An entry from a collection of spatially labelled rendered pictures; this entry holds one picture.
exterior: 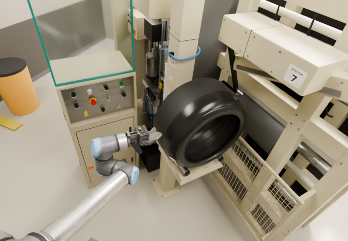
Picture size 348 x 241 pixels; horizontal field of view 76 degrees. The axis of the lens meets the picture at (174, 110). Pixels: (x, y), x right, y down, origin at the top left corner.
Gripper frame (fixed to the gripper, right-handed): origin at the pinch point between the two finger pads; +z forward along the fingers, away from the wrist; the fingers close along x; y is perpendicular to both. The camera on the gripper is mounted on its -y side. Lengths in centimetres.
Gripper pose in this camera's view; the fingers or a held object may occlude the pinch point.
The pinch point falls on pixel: (159, 135)
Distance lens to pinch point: 126.7
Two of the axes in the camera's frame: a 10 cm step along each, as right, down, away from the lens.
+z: 8.6, -1.6, 4.8
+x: -4.7, -6.1, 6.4
